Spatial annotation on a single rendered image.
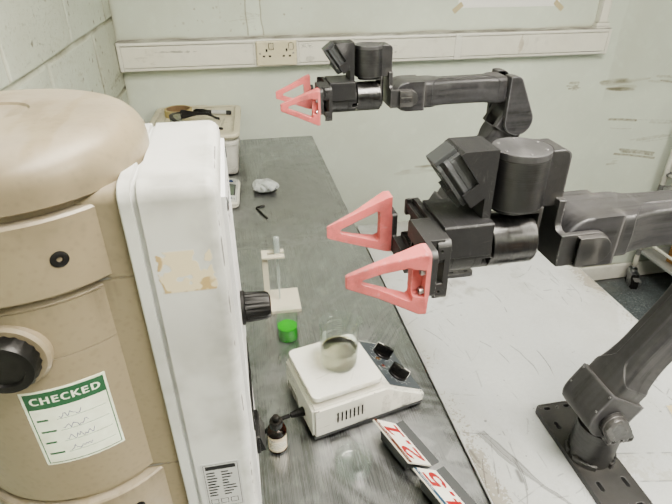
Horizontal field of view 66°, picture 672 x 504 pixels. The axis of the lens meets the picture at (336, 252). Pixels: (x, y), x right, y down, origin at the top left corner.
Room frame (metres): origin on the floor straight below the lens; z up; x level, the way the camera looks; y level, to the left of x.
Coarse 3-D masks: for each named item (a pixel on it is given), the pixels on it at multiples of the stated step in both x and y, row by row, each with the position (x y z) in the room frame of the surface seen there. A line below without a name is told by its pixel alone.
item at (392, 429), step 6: (378, 420) 0.55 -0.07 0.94; (384, 426) 0.54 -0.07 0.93; (390, 426) 0.55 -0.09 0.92; (396, 426) 0.57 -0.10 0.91; (390, 432) 0.53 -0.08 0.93; (396, 432) 0.55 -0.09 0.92; (396, 438) 0.53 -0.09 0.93; (402, 438) 0.54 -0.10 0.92; (402, 444) 0.52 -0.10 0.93; (408, 444) 0.53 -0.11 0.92; (408, 450) 0.51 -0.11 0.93; (414, 450) 0.52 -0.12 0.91; (408, 456) 0.49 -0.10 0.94; (414, 456) 0.50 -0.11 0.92; (420, 456) 0.51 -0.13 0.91; (426, 462) 0.50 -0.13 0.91
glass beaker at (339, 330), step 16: (320, 320) 0.64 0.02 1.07; (336, 320) 0.66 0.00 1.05; (352, 320) 0.65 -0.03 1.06; (320, 336) 0.62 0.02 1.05; (336, 336) 0.60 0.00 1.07; (352, 336) 0.61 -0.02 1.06; (320, 352) 0.62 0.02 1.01; (336, 352) 0.60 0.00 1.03; (352, 352) 0.61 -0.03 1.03; (336, 368) 0.60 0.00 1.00; (352, 368) 0.61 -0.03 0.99
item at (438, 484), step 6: (426, 474) 0.46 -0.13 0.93; (432, 474) 0.47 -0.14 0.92; (432, 480) 0.46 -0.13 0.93; (438, 480) 0.46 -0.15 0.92; (438, 486) 0.45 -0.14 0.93; (444, 486) 0.46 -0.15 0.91; (438, 492) 0.43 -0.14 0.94; (444, 492) 0.44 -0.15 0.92; (450, 492) 0.45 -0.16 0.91; (444, 498) 0.43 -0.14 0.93; (450, 498) 0.43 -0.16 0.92; (456, 498) 0.44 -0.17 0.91
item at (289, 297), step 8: (264, 256) 0.90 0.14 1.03; (272, 256) 0.90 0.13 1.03; (280, 256) 0.90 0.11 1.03; (264, 264) 0.90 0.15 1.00; (264, 272) 0.90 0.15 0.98; (264, 280) 0.90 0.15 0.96; (264, 288) 0.90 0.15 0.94; (288, 288) 0.95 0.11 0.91; (296, 288) 0.95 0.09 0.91; (272, 296) 0.92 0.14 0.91; (288, 296) 0.92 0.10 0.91; (296, 296) 0.92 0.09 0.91; (272, 304) 0.89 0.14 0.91; (280, 304) 0.89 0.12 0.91; (288, 304) 0.89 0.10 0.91; (296, 304) 0.89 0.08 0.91; (272, 312) 0.87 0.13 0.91
